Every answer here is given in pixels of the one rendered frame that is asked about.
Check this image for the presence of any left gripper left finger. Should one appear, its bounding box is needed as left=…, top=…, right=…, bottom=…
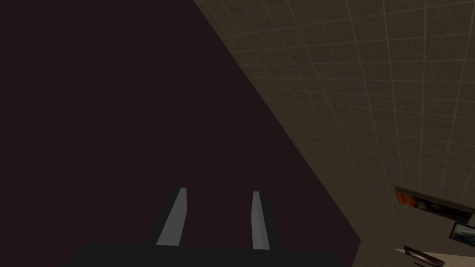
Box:
left=146, top=187, right=188, bottom=247

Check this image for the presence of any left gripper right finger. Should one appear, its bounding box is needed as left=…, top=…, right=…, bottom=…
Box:
left=251, top=191, right=282, bottom=251

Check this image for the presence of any dark brown framed picture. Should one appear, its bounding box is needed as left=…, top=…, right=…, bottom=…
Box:
left=403, top=245, right=446, bottom=266

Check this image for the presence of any framed picture with orange patch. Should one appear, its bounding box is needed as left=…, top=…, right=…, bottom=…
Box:
left=394, top=186, right=475, bottom=225

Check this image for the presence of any small dark framed picture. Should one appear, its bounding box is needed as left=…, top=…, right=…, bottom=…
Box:
left=449, top=222, right=475, bottom=247

